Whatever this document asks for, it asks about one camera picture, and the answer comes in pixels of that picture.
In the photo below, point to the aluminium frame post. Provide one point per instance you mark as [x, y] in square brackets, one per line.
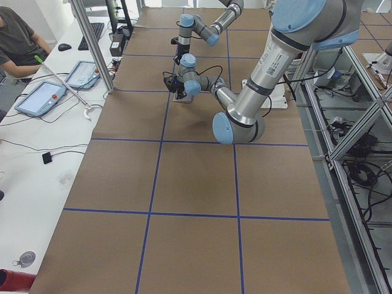
[88, 34]

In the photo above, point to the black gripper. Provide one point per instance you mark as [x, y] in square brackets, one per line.
[182, 50]
[180, 90]

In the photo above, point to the seated person in dark shirt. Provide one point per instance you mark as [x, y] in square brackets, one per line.
[20, 44]

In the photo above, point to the grabber stick with green handle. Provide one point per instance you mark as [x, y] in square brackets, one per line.
[88, 107]

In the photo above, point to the pink and grey towel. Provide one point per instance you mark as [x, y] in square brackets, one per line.
[183, 99]

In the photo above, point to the blue teach pendant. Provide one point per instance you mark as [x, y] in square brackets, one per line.
[41, 99]
[83, 76]

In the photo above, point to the near blue teach pendant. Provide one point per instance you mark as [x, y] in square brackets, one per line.
[41, 99]

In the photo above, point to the black monitor stand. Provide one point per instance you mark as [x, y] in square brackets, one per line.
[113, 9]

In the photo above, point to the round metal disc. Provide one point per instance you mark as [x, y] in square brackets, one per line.
[25, 260]

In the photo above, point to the black computer mouse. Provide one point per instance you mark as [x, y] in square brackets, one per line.
[64, 47]

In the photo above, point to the small black square pad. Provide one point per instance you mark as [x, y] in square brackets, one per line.
[47, 158]

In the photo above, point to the red object at corner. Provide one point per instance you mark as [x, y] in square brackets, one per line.
[15, 281]

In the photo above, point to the far blue teach pendant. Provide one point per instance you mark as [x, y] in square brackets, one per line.
[83, 76]

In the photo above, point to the black power adapter box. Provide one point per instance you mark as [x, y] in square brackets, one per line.
[119, 39]

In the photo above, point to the aluminium side frame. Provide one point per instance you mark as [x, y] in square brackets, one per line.
[344, 98]

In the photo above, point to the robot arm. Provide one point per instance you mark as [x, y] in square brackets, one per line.
[296, 26]
[209, 33]

